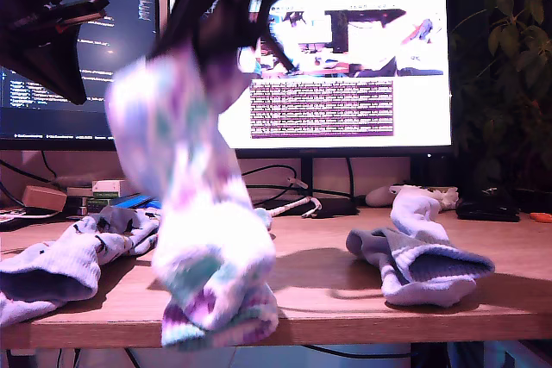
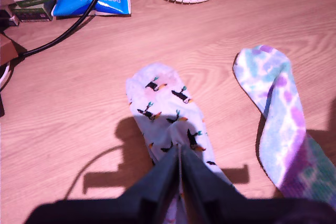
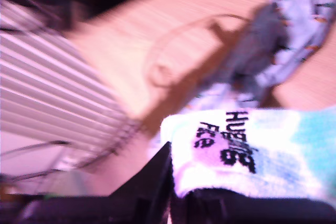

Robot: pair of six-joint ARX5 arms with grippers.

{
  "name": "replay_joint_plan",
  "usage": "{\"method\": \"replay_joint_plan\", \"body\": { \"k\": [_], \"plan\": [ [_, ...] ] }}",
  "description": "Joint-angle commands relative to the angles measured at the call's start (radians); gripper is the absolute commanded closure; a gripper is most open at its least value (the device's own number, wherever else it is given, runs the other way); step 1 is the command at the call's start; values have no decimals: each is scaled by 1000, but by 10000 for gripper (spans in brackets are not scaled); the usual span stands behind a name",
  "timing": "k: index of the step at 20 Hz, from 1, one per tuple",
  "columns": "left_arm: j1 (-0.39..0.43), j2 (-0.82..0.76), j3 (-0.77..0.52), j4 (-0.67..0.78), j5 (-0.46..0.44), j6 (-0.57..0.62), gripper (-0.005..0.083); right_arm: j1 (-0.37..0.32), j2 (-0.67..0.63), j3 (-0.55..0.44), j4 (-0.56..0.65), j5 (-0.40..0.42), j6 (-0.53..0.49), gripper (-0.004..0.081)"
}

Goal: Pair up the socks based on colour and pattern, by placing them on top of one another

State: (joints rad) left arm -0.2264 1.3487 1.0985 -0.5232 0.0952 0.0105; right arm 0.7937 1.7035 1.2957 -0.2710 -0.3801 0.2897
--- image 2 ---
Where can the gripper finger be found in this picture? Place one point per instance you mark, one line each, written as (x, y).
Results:
(157, 187)
(202, 187)

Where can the blue bird print sock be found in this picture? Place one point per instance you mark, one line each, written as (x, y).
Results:
(168, 103)

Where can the tie-dye Hugging Face sock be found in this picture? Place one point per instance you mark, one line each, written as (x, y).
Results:
(283, 129)

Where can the small brown cardboard box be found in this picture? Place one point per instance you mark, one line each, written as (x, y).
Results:
(6, 48)

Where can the small green white box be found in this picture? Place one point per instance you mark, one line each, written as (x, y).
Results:
(31, 12)

